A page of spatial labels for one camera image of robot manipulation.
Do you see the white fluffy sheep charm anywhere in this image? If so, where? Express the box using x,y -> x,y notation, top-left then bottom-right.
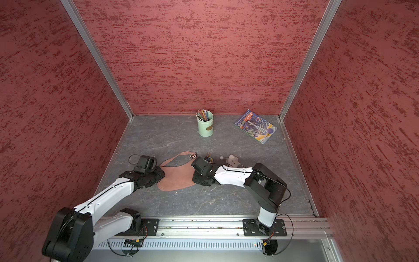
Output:
219,155 -> 243,168

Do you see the yellow blue plush charm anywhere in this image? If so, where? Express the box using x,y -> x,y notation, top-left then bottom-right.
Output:
204,156 -> 214,163

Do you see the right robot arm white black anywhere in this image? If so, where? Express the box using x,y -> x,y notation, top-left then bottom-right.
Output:
191,157 -> 288,228

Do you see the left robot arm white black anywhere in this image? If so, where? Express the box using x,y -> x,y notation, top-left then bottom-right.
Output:
41,167 -> 165,262

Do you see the mint green pencil cup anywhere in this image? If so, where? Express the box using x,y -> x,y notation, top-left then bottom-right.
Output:
196,110 -> 213,138

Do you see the coloured pencils bundle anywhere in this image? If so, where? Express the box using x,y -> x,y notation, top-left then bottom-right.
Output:
196,109 -> 209,122

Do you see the colourful comic book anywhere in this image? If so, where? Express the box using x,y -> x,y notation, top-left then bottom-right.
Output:
234,109 -> 278,144

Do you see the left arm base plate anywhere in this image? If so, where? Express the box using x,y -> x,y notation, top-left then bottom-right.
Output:
121,218 -> 160,237

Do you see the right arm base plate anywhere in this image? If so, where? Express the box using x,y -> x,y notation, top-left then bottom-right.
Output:
242,219 -> 287,237

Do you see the aluminium front rail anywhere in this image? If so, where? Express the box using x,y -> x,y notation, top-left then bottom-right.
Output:
93,215 -> 333,245

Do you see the left corner aluminium post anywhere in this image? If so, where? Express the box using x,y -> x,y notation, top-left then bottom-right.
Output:
61,0 -> 134,121

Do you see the corner aluminium post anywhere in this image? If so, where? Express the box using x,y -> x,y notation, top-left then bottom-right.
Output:
61,0 -> 134,121
279,0 -> 342,122

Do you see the right corner aluminium post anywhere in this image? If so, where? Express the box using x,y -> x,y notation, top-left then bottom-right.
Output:
279,0 -> 342,122

